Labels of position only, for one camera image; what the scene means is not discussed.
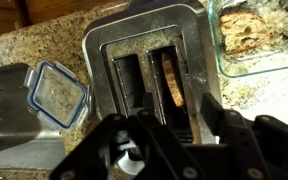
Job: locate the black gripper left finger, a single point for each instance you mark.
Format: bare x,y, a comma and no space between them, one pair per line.
130,150

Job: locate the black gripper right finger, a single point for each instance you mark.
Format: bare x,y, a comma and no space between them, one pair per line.
260,150

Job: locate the brown bread slice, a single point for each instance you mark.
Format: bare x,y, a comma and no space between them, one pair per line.
173,80
244,31

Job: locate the stainless steel two-slot toaster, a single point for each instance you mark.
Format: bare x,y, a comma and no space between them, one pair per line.
144,33

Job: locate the clear glass food container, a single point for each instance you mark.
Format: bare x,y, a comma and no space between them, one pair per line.
260,63

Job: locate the clear lid with blue seal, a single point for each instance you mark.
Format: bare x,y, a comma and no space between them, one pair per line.
57,95

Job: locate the stainless steel sink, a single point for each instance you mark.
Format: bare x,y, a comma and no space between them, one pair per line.
7,113

